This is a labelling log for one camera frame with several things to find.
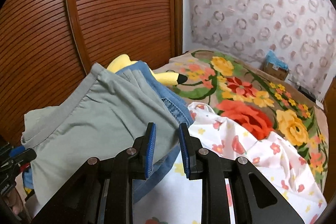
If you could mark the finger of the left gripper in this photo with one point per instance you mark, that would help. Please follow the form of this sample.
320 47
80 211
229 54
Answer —
25 157
17 151

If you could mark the white strawberry flower sheet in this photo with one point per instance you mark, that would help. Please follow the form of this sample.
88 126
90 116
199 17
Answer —
176 199

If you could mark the folded blue jeans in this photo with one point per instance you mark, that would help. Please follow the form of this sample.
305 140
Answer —
162 134

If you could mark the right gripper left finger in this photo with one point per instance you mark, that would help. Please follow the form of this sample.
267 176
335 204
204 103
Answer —
101 191

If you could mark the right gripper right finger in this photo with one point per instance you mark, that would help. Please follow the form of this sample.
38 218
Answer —
232 190

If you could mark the grey-green shorts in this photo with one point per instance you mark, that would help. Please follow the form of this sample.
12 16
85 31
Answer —
97 126

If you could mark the pink circle pattern curtain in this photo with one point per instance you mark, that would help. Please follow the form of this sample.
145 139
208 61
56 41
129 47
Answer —
301 33

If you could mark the brown louvered wardrobe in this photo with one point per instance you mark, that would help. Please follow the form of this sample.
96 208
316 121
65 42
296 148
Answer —
49 46

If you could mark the left hand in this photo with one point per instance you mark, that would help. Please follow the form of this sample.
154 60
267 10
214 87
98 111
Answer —
14 201

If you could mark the wooden sideboard cabinet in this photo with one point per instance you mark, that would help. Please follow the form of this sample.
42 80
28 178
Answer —
330 108

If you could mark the floral brown blanket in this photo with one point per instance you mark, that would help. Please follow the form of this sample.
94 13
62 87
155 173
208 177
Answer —
257 101

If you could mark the cardboard box with blue cloth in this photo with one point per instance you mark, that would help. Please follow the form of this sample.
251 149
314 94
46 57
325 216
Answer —
275 67

